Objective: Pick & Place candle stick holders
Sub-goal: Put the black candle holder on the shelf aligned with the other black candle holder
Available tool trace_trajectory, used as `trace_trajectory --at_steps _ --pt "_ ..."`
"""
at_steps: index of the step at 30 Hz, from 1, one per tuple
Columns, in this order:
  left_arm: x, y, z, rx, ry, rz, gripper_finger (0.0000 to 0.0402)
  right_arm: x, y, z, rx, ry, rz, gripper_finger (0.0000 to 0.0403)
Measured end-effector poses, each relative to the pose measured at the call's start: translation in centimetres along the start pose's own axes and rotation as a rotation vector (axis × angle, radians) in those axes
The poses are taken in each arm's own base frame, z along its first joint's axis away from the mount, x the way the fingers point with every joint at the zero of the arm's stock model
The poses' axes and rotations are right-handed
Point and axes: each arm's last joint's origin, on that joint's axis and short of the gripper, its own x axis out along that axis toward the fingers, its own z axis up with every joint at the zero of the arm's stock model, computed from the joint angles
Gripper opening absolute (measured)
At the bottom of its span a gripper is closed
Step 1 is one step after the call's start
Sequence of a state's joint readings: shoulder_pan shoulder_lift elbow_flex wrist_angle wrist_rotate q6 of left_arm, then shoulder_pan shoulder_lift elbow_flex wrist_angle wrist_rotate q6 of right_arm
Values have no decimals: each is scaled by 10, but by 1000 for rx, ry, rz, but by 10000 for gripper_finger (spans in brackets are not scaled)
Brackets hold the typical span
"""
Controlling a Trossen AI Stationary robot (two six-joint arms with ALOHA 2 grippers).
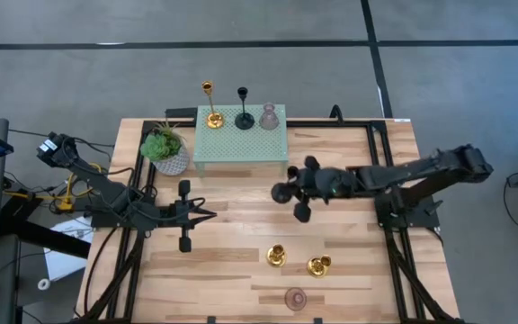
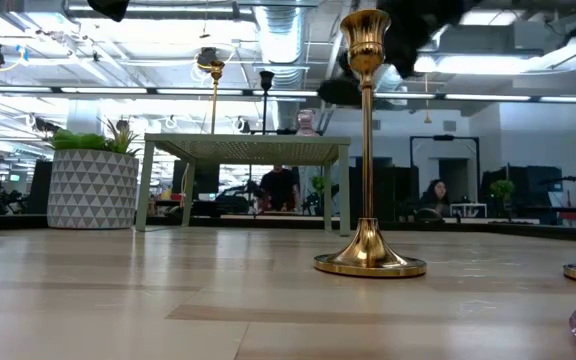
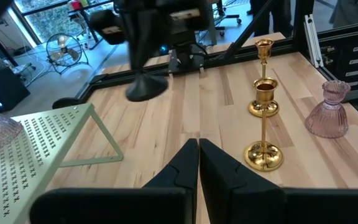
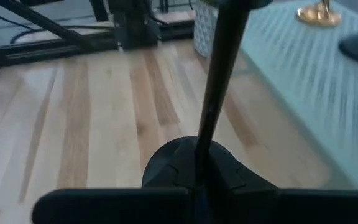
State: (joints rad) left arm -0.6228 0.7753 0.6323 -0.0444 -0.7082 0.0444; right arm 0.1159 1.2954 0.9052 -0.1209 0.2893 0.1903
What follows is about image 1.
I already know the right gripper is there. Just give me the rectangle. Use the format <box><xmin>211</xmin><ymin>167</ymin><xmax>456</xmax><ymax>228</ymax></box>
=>
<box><xmin>291</xmin><ymin>155</ymin><xmax>333</xmax><ymax>224</ymax></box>

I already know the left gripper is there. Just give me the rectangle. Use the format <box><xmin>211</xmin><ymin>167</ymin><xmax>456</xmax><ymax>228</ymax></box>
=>
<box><xmin>167</xmin><ymin>179</ymin><xmax>218</xmax><ymax>254</ymax></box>

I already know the black candlestick holder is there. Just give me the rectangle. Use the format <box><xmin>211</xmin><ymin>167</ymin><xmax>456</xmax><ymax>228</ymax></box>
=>
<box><xmin>234</xmin><ymin>86</ymin><xmax>256</xmax><ymax>131</ymax></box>
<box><xmin>271</xmin><ymin>165</ymin><xmax>299</xmax><ymax>205</ymax></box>

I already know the pink ribbed glass candle holder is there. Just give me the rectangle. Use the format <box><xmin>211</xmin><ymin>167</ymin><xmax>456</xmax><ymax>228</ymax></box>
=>
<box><xmin>284</xmin><ymin>287</ymin><xmax>308</xmax><ymax>312</ymax></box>
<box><xmin>258</xmin><ymin>102</ymin><xmax>281</xmax><ymax>131</ymax></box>

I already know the tall gold candlestick holder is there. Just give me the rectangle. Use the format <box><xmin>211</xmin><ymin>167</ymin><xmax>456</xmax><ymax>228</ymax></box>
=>
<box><xmin>201</xmin><ymin>80</ymin><xmax>225</xmax><ymax>131</ymax></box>

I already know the green perforated metal shelf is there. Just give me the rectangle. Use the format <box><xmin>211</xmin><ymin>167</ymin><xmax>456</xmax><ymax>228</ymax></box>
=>
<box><xmin>192</xmin><ymin>103</ymin><xmax>290</xmax><ymax>179</ymax></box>

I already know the potted green succulent plant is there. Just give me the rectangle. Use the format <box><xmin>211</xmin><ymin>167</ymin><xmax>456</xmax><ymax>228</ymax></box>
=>
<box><xmin>139</xmin><ymin>120</ymin><xmax>192</xmax><ymax>176</ymax></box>

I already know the black rectangular box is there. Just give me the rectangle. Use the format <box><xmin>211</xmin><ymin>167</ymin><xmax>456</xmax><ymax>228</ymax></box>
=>
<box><xmin>164</xmin><ymin>106</ymin><xmax>199</xmax><ymax>121</ymax></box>

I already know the white paper sheet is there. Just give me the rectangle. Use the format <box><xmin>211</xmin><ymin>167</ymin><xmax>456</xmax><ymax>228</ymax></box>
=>
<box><xmin>42</xmin><ymin>215</ymin><xmax>96</xmax><ymax>283</ymax></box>

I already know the black stand beam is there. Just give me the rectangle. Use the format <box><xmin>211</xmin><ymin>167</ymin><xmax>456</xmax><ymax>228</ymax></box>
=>
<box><xmin>0</xmin><ymin>193</ymin><xmax>92</xmax><ymax>260</ymax></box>

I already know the black aluminium table frame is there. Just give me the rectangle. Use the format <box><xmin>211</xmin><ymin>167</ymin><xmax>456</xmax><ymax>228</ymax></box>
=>
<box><xmin>72</xmin><ymin>119</ymin><xmax>467</xmax><ymax>324</ymax></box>

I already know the yellow cable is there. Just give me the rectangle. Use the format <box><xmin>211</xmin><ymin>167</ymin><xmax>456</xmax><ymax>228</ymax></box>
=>
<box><xmin>2</xmin><ymin>162</ymin><xmax>103</xmax><ymax>212</ymax></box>

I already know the thin black floor cable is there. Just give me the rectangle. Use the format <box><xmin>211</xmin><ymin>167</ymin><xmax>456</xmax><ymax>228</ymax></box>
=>
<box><xmin>7</xmin><ymin>129</ymin><xmax>116</xmax><ymax>149</ymax></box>

